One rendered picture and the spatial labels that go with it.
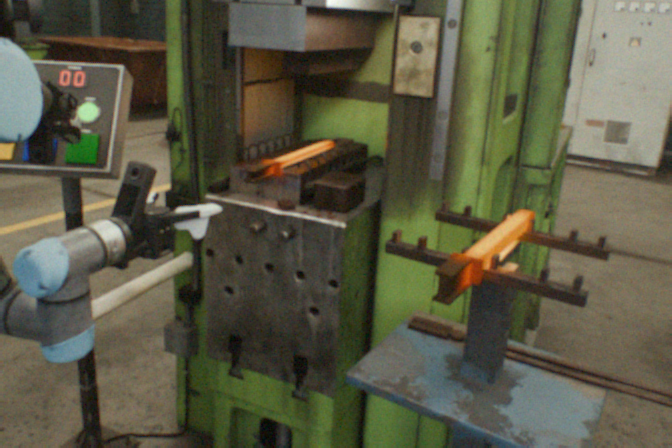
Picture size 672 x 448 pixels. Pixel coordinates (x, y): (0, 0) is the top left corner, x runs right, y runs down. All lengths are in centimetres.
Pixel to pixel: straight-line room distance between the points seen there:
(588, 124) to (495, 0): 519
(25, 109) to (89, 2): 1018
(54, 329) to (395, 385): 55
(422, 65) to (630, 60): 513
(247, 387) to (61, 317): 76
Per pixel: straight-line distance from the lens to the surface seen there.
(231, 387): 166
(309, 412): 156
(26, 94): 78
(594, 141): 650
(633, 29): 639
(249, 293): 148
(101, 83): 161
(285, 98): 180
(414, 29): 136
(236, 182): 148
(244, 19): 141
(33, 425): 232
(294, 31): 134
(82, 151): 155
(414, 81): 136
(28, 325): 101
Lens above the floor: 135
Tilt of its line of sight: 17 degrees down
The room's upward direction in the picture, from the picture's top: 3 degrees clockwise
